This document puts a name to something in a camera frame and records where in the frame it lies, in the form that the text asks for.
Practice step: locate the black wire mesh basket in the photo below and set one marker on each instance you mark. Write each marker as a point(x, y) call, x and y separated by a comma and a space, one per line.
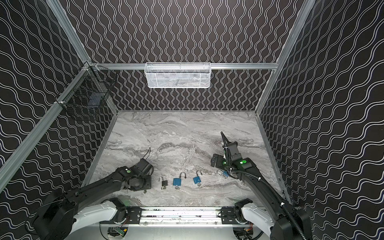
point(90, 98)

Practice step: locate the middle blue padlock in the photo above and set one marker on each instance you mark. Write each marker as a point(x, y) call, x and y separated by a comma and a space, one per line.
point(197, 178)

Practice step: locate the white wire mesh basket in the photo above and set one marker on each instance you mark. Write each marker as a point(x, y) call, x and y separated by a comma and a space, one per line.
point(177, 75)

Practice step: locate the left blue padlock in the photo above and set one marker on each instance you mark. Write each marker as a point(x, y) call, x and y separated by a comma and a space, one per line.
point(178, 181)

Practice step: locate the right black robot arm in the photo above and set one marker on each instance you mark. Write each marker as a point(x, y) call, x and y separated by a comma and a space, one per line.
point(285, 222)

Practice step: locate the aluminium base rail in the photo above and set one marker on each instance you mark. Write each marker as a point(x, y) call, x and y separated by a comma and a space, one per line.
point(194, 217)

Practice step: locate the blue padlock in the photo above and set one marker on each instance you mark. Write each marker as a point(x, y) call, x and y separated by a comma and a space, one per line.
point(197, 178)
point(178, 181)
point(223, 174)

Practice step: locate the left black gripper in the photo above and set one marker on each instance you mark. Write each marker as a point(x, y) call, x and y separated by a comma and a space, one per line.
point(147, 167)

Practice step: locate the right blue padlock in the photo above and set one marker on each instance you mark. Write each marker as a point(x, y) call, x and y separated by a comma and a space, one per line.
point(223, 174)

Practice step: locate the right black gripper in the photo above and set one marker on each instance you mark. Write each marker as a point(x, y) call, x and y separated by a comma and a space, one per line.
point(227, 148)

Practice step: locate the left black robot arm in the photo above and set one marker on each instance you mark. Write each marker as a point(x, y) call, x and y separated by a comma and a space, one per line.
point(64, 213)

